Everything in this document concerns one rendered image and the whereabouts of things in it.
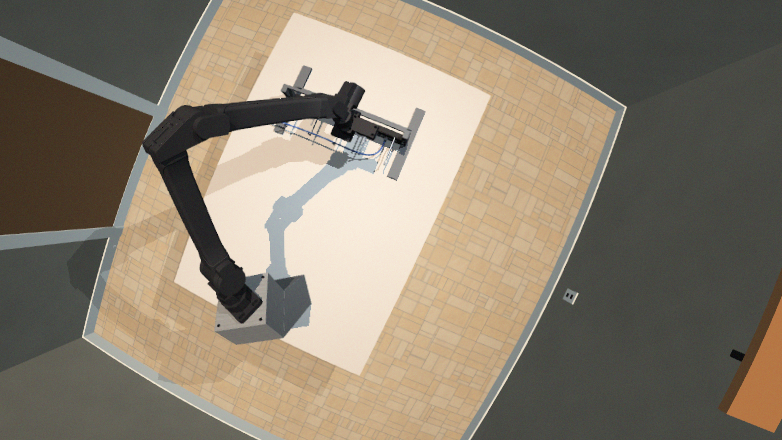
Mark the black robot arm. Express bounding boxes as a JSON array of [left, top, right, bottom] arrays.
[[142, 81, 379, 324]]

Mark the grey patch panel rack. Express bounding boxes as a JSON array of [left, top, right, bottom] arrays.
[[273, 65, 426, 180]]

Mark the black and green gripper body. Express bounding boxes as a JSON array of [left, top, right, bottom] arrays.
[[331, 109, 361, 142]]

